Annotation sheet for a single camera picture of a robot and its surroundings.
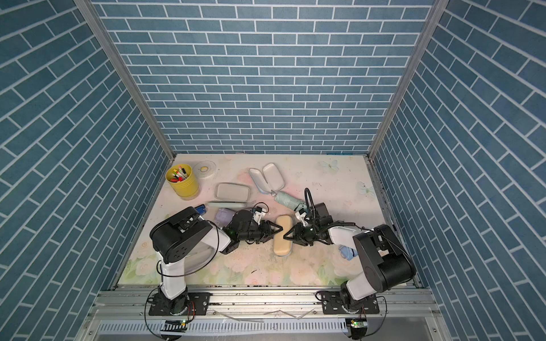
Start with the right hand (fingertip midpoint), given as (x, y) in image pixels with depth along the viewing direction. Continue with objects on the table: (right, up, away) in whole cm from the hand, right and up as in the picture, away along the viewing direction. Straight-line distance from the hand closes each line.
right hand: (288, 239), depth 86 cm
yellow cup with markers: (-46, +24, +5) cm, 52 cm away
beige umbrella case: (-2, -2, -3) cm, 4 cm away
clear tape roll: (-44, +28, +26) cm, 59 cm away
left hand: (-1, +1, +1) cm, 2 cm away
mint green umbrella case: (-27, +13, +8) cm, 31 cm away
